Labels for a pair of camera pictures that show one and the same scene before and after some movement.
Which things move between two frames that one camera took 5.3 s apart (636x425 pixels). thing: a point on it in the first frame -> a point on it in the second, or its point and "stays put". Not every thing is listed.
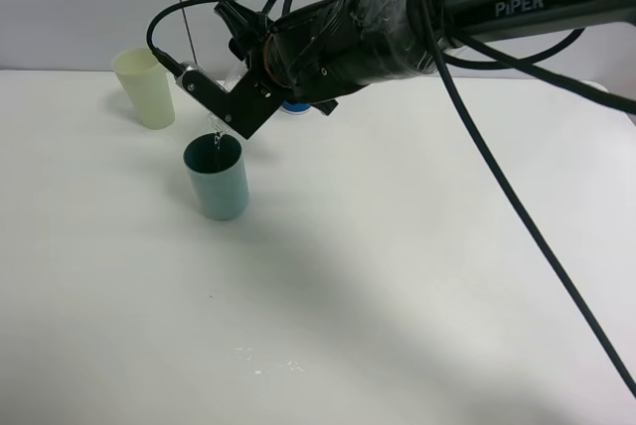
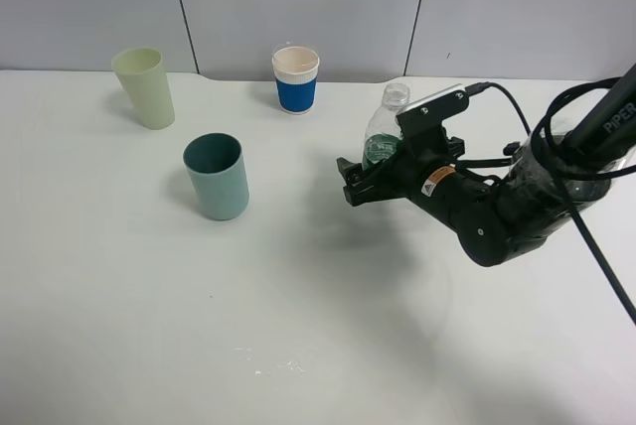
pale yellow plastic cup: x=148 y=83 stays put
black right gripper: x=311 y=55 -> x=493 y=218
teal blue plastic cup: x=217 y=167 stays put
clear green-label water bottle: x=227 y=83 -> x=385 y=132
